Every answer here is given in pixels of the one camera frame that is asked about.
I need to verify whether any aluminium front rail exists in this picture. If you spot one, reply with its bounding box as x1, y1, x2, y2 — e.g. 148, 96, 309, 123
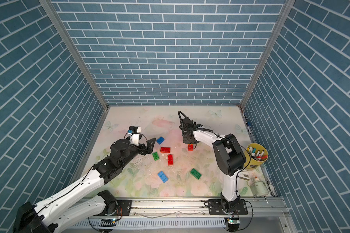
78, 198, 289, 225

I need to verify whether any long green lego brick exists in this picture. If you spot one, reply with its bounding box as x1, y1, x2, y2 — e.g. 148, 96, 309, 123
190, 169, 202, 180

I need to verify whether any small blue lego brick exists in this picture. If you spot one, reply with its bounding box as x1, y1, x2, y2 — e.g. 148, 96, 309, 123
157, 137, 165, 144

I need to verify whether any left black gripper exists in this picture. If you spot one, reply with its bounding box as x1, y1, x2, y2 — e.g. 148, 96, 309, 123
118, 137, 156, 169

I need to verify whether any yellow cup with markers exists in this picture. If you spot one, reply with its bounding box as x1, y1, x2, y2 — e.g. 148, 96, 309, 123
244, 143, 268, 170

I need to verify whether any red lego brick horizontal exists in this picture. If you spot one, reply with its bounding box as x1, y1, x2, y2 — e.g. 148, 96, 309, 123
160, 147, 171, 153

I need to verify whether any white clip on table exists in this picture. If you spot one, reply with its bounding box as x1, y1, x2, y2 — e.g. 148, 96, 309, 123
238, 172, 250, 181

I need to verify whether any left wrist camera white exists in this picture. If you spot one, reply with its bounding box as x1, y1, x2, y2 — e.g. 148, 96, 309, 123
127, 126, 141, 146

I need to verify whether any red lego brick vertical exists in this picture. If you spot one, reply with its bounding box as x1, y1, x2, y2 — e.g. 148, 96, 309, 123
167, 154, 174, 166

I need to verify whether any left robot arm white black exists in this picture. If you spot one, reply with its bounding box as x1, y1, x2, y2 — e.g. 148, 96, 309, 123
13, 134, 156, 233

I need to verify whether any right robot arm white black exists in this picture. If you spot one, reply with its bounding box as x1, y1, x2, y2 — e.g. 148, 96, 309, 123
178, 111, 246, 214

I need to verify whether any small green lego brick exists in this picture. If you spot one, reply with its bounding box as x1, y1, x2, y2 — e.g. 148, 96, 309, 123
152, 152, 160, 161

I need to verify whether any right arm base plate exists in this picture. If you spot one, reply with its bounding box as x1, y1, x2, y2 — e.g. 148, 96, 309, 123
204, 199, 248, 215

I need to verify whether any long blue lego brick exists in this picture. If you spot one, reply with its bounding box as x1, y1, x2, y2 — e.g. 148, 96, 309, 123
157, 171, 169, 183

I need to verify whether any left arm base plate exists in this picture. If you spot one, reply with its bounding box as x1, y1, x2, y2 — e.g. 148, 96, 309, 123
103, 200, 132, 217

